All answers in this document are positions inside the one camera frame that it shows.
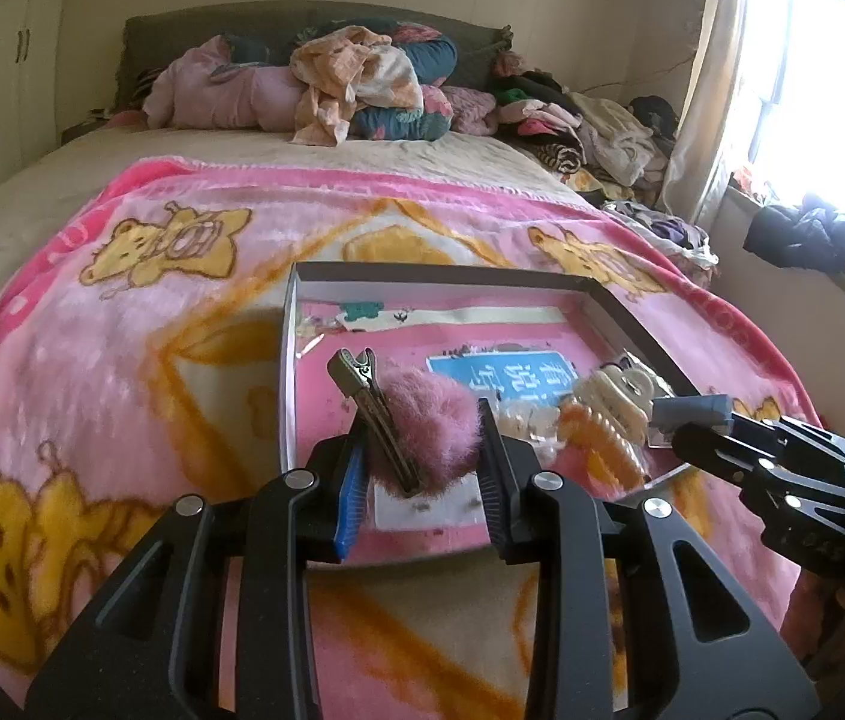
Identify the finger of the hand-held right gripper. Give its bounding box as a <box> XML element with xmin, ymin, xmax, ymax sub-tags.
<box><xmin>25</xmin><ymin>435</ymin><xmax>374</xmax><ymax>720</ymax></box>
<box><xmin>722</xmin><ymin>411</ymin><xmax>845</xmax><ymax>470</ymax></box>
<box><xmin>672</xmin><ymin>423</ymin><xmax>845</xmax><ymax>517</ymax></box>
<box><xmin>476</xmin><ymin>401</ymin><xmax>820</xmax><ymax>720</ymax></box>

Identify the white jewelry card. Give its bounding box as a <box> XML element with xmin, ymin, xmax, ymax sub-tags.
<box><xmin>372</xmin><ymin>474</ymin><xmax>489</xmax><ymax>535</ymax></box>

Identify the white small hair clip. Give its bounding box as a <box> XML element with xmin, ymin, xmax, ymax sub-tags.
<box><xmin>495</xmin><ymin>396</ymin><xmax>567</xmax><ymax>460</ymax></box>

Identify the pink pompom hair clip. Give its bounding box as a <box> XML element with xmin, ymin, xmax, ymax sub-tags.
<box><xmin>327</xmin><ymin>347</ymin><xmax>485</xmax><ymax>497</ymax></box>

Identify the white claw hair clip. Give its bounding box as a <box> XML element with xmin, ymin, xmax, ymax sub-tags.
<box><xmin>570</xmin><ymin>360</ymin><xmax>675</xmax><ymax>445</ymax></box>

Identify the shallow cardboard box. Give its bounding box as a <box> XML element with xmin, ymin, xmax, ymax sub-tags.
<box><xmin>281</xmin><ymin>262</ymin><xmax>702</xmax><ymax>565</ymax></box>

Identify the blue printed card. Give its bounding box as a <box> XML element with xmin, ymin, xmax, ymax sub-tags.
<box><xmin>426</xmin><ymin>349</ymin><xmax>582</xmax><ymax>422</ymax></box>

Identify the dark jacket on windowsill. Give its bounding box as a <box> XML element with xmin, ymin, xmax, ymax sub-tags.
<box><xmin>743</xmin><ymin>193</ymin><xmax>845</xmax><ymax>280</ymax></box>

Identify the pink bear printed blanket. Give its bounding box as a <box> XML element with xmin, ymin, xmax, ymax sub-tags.
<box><xmin>0</xmin><ymin>156</ymin><xmax>828</xmax><ymax>720</ymax></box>

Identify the pile of mixed clothes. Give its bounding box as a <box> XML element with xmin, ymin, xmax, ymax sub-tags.
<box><xmin>492</xmin><ymin>52</ymin><xmax>682</xmax><ymax>205</ymax></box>

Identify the bright window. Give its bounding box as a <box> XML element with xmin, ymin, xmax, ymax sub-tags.
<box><xmin>729</xmin><ymin>0</ymin><xmax>845</xmax><ymax>241</ymax></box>

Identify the bed with beige sheet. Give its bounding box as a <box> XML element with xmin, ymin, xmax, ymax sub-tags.
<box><xmin>0</xmin><ymin>122</ymin><xmax>618</xmax><ymax>361</ymax></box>

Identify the pink fuzzy garment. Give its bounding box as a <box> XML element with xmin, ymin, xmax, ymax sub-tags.
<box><xmin>443</xmin><ymin>86</ymin><xmax>503</xmax><ymax>139</ymax></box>

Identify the cream curtain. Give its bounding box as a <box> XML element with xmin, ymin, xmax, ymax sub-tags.
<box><xmin>658</xmin><ymin>0</ymin><xmax>792</xmax><ymax>227</ymax></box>

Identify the peach floral cloth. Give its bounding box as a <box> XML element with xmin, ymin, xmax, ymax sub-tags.
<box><xmin>290</xmin><ymin>25</ymin><xmax>425</xmax><ymax>148</ymax></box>

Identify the dark blue floral quilt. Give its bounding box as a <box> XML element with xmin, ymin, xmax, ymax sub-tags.
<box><xmin>347</xmin><ymin>21</ymin><xmax>462</xmax><ymax>143</ymax></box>

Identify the pink quilt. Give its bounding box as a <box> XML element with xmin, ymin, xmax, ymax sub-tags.
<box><xmin>143</xmin><ymin>41</ymin><xmax>320</xmax><ymax>133</ymax></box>

